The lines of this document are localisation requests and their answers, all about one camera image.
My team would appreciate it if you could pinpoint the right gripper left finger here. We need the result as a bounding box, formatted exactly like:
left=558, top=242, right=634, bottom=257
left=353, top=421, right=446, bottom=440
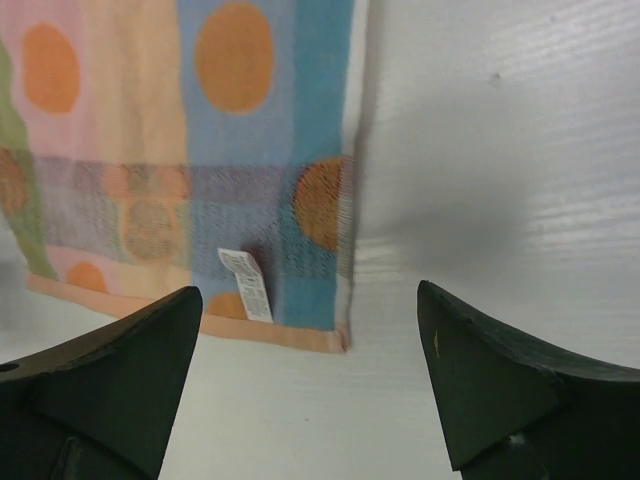
left=1, top=286, right=203, bottom=479

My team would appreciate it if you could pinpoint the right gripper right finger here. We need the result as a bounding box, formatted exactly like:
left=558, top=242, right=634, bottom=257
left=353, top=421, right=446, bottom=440
left=417, top=281, right=639, bottom=479

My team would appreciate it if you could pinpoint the orange patterned towel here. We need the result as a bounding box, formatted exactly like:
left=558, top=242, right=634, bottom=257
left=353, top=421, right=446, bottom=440
left=1, top=1, right=369, bottom=353

